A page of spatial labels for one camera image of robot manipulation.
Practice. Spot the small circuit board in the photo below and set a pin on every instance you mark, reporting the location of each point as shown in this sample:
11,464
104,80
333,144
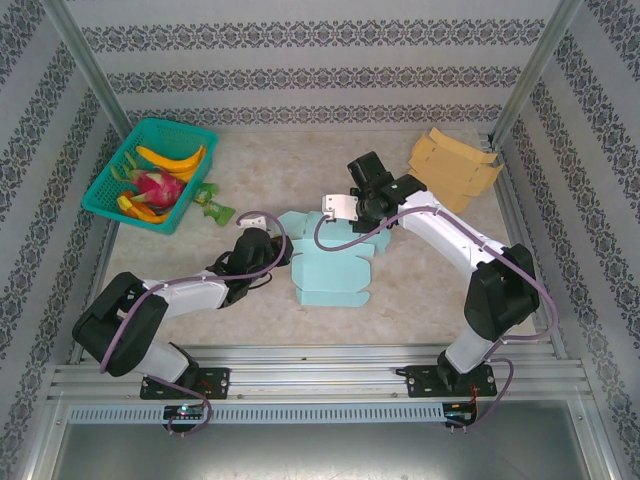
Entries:
185,412
460,411

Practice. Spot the yellow banana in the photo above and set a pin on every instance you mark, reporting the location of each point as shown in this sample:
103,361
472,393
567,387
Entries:
170,161

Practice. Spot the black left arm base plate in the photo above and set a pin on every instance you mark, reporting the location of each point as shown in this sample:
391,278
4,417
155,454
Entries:
215,382

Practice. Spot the green snack packet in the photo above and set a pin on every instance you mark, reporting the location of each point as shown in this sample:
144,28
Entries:
219,212
206,192

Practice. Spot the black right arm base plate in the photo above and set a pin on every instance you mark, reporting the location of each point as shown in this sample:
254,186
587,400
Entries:
420,380

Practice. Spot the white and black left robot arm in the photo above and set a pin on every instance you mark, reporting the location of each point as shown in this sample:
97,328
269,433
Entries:
195,297

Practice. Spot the teal plastic basket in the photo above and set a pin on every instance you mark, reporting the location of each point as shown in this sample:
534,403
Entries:
105,197

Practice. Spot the aluminium frame post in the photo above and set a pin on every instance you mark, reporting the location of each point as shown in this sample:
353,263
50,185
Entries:
85,65
537,65

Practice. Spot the aluminium mounting rail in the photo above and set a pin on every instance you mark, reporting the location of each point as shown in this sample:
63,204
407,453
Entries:
310,372

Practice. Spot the aluminium side rail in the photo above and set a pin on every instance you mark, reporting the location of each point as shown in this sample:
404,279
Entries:
512,200
106,255

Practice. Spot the orange paper box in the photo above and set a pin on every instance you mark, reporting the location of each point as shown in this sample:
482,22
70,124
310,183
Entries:
450,160

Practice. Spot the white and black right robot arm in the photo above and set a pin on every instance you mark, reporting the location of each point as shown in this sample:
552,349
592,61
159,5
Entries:
450,235

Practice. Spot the teal paper box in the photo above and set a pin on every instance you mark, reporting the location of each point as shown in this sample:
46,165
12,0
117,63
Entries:
330,275

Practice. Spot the pink dragon fruit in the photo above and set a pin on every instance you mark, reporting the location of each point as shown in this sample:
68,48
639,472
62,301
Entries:
155,187

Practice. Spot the orange yellow toy fruit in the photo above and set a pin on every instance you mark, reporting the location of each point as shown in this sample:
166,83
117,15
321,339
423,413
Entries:
142,212

